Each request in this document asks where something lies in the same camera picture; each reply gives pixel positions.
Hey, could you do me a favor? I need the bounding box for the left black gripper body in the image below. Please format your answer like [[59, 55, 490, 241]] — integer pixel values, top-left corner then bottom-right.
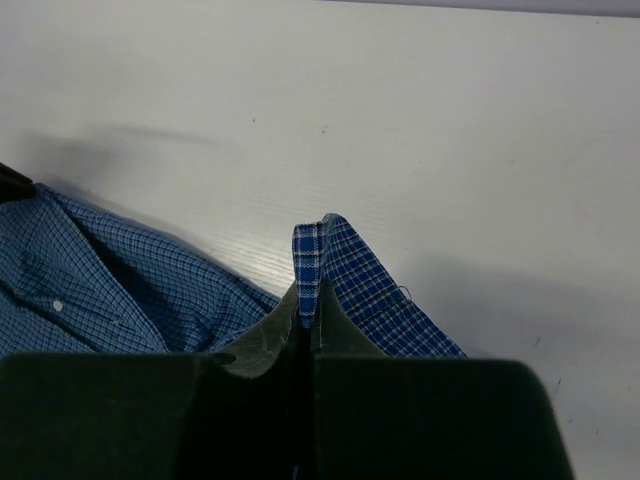
[[0, 163, 36, 204]]

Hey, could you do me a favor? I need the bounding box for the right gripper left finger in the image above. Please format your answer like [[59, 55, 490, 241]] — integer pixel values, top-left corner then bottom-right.
[[1, 289, 301, 479]]

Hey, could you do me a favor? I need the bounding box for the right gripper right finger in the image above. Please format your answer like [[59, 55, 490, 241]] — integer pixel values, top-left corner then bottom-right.
[[311, 282, 573, 479]]

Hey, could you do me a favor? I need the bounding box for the blue checked long sleeve shirt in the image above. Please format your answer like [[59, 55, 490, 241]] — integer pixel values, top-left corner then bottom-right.
[[1, 185, 463, 358]]

